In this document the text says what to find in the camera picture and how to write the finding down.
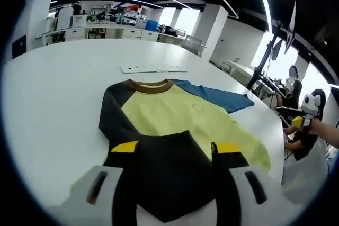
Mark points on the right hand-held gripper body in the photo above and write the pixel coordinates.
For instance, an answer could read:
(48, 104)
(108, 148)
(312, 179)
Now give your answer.
(310, 105)

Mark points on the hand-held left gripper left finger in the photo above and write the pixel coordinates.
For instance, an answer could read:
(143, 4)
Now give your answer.
(100, 183)

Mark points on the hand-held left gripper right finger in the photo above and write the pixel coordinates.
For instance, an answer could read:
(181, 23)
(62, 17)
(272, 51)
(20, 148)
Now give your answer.
(238, 181)

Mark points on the yellow blue black garment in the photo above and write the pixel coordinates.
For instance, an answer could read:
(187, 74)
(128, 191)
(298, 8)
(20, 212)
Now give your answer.
(164, 109)

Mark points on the person's right hand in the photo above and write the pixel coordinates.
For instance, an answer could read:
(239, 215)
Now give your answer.
(319, 128)

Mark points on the white power strip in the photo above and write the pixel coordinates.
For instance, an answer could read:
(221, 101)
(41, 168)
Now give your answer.
(153, 69)

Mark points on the grey mesh office chair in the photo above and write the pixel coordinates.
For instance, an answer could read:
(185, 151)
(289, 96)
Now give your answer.
(192, 44)

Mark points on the white drawer counter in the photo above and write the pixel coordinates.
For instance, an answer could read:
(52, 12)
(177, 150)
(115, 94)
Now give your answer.
(116, 33)

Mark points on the black box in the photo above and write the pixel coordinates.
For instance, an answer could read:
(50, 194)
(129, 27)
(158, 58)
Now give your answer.
(19, 46)

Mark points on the white storage box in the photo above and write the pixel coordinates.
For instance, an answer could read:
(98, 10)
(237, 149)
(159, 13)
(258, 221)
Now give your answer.
(79, 21)

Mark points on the blue crate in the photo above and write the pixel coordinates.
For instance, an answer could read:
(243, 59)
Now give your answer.
(152, 25)

